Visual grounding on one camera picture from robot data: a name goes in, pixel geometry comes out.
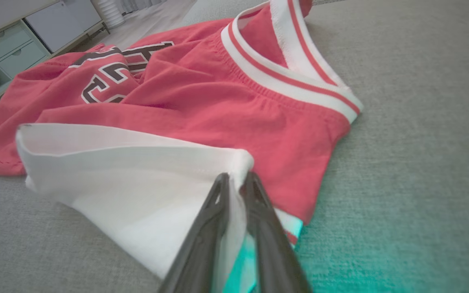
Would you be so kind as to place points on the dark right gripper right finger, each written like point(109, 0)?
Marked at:
point(271, 244)

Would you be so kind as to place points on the red and white basketball jersey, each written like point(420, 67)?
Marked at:
point(218, 114)

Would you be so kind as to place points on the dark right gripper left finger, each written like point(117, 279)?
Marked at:
point(206, 244)

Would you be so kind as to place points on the white ribbed plant pot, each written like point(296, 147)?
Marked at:
point(110, 12)

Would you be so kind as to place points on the grey and white TV cabinet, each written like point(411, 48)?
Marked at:
point(10, 49)

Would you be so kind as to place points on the grey pleated curtain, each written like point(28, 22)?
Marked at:
point(141, 5)

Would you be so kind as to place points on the large grey fabric sofa ottoman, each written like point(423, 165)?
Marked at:
point(421, 142)

